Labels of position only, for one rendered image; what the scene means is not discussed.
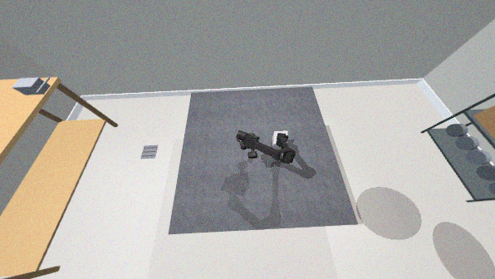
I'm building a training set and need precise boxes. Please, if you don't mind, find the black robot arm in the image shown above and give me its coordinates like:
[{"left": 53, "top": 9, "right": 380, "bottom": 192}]
[{"left": 236, "top": 130, "right": 296, "bottom": 164}]

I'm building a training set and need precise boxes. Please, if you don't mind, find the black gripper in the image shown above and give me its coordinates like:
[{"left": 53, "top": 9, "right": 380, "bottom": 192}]
[{"left": 247, "top": 149, "right": 257, "bottom": 159}]

